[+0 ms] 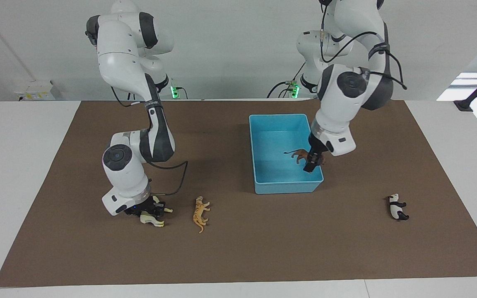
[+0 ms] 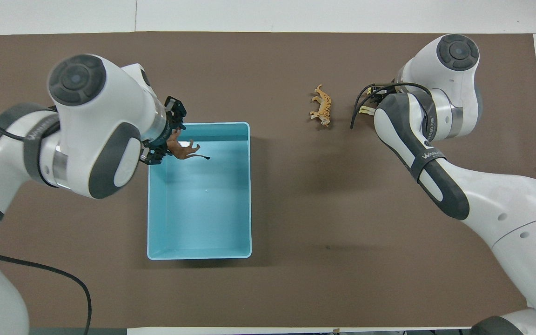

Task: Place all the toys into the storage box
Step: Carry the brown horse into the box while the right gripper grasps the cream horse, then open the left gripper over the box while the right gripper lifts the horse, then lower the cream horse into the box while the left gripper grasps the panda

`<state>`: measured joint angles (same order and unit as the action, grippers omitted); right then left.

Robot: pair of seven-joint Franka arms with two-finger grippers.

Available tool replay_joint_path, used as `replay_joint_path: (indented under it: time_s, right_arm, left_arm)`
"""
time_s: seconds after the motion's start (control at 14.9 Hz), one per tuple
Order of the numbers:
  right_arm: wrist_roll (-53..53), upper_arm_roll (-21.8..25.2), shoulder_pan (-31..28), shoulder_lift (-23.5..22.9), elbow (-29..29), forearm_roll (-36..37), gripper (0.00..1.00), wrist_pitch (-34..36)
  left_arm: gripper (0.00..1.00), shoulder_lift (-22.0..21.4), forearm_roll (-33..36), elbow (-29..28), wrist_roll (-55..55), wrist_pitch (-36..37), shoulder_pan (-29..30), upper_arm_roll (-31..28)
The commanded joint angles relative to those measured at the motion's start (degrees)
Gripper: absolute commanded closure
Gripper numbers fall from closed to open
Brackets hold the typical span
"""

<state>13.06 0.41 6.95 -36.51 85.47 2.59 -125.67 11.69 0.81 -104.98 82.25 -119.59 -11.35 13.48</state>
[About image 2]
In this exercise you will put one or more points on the orange striped tiger toy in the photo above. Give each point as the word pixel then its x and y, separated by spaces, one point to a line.
pixel 324 106

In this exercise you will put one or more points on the brown table mat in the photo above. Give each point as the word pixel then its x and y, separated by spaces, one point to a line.
pixel 319 209

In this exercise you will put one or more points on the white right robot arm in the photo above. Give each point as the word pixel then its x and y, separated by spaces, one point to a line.
pixel 505 204

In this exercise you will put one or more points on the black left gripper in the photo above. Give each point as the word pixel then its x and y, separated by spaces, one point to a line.
pixel 175 107

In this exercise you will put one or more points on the brown lion toy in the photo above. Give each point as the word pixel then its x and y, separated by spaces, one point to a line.
pixel 182 149

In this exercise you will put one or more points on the light blue plastic storage box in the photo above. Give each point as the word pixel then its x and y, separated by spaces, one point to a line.
pixel 200 204

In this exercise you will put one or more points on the cream white horse toy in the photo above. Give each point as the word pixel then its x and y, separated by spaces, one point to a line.
pixel 366 110

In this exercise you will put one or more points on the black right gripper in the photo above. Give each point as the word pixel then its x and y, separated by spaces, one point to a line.
pixel 380 95

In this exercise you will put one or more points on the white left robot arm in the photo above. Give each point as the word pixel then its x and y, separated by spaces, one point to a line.
pixel 91 130

